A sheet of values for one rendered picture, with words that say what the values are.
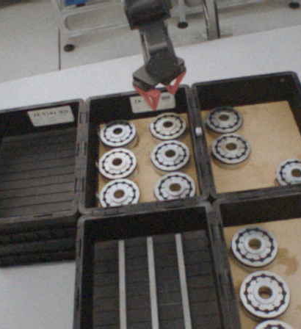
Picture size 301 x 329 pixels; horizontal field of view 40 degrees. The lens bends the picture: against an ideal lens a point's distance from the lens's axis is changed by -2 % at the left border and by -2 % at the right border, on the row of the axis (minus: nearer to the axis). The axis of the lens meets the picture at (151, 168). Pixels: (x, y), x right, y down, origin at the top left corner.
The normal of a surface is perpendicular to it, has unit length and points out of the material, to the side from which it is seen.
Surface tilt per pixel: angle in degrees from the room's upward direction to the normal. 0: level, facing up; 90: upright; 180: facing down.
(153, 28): 8
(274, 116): 0
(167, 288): 0
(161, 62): 91
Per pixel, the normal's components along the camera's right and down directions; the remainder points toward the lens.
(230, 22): -0.12, -0.62
